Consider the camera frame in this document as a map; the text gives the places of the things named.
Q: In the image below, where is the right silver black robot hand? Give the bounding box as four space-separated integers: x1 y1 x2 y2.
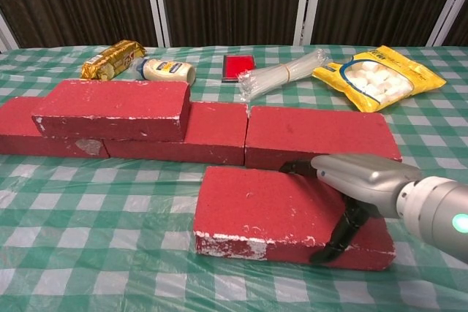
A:
279 153 422 265

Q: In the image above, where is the red brick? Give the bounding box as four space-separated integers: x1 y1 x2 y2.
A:
244 105 403 171
192 165 398 273
0 96 110 159
104 102 249 166
31 80 192 142

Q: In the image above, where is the yellow marshmallow bag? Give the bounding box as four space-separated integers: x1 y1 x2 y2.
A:
312 45 448 114

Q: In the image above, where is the bundle of clear wrapped straws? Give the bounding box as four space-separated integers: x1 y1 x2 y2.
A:
237 47 328 103

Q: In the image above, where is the red ink pad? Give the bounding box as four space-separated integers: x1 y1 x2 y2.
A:
222 54 255 83

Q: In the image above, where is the white mayonnaise bottle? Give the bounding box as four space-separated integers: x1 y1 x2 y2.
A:
132 58 197 83

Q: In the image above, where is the green white checked tablecloth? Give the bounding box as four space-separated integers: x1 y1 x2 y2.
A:
0 44 468 312

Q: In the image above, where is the gold biscuit pack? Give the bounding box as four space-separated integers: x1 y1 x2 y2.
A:
80 39 147 82

